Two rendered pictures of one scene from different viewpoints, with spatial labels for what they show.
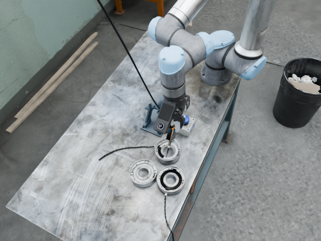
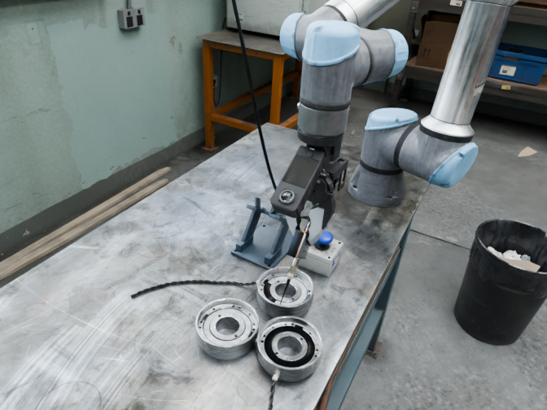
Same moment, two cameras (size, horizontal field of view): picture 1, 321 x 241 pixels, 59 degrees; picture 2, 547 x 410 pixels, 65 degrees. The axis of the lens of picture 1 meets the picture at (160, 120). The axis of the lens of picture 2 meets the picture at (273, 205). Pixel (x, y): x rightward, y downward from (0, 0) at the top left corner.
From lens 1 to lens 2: 0.42 m
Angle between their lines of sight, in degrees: 21
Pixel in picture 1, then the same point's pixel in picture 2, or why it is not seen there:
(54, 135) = not seen: hidden behind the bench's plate
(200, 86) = (348, 203)
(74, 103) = not seen: hidden behind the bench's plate
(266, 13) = (487, 50)
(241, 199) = not seen: outside the picture
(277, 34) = (448, 203)
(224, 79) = (392, 196)
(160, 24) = (307, 17)
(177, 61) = (347, 32)
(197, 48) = (379, 40)
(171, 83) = (324, 93)
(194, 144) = (339, 290)
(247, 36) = (448, 95)
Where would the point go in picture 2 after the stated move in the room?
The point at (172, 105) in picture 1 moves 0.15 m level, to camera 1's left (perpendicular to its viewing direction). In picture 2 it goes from (315, 159) to (216, 156)
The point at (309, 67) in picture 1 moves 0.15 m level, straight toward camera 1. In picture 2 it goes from (514, 237) to (508, 255)
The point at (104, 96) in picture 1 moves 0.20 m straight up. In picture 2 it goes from (168, 198) to (162, 124)
